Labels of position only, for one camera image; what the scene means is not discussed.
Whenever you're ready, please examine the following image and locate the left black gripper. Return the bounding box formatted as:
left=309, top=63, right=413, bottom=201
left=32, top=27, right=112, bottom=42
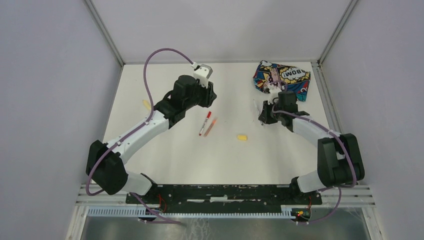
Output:
left=183, top=78, right=217, bottom=111

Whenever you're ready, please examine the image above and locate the red white pen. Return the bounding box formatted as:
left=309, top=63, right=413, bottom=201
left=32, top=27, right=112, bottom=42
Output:
left=198, top=111, right=212, bottom=136

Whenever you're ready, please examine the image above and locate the orange pen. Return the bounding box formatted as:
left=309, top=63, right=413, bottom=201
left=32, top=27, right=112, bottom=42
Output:
left=203, top=117, right=218, bottom=137

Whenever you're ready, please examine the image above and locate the green grey pen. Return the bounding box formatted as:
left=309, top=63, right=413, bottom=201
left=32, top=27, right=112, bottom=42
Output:
left=253, top=100, right=264, bottom=126

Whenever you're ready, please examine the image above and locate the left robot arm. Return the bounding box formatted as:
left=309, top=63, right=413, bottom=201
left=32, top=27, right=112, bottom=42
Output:
left=86, top=75, right=217, bottom=204

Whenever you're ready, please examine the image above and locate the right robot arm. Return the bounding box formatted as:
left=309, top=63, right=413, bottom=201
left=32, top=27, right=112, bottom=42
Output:
left=258, top=91, right=365, bottom=204

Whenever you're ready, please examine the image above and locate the yellow pen cap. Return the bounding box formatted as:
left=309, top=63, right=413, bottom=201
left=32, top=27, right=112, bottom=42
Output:
left=236, top=134, right=248, bottom=141

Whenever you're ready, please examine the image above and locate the comic print pencil pouch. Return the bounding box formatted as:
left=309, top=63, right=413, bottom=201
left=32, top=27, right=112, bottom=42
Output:
left=252, top=60, right=312, bottom=102

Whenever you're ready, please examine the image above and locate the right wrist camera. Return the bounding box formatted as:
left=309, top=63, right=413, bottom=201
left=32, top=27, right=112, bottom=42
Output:
left=267, top=80, right=288, bottom=105

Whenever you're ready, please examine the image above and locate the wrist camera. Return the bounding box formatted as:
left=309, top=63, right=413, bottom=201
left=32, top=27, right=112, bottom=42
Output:
left=267, top=80, right=288, bottom=105
left=191, top=62, right=213, bottom=89

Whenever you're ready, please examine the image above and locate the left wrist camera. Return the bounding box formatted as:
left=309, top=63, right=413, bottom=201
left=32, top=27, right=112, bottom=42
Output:
left=191, top=62, right=213, bottom=89

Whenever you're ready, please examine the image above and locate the white slotted cable duct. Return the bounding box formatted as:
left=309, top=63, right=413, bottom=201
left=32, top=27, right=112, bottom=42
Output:
left=86, top=205, right=311, bottom=220

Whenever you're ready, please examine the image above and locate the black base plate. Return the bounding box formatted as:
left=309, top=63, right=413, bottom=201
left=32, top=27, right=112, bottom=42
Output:
left=125, top=184, right=323, bottom=214

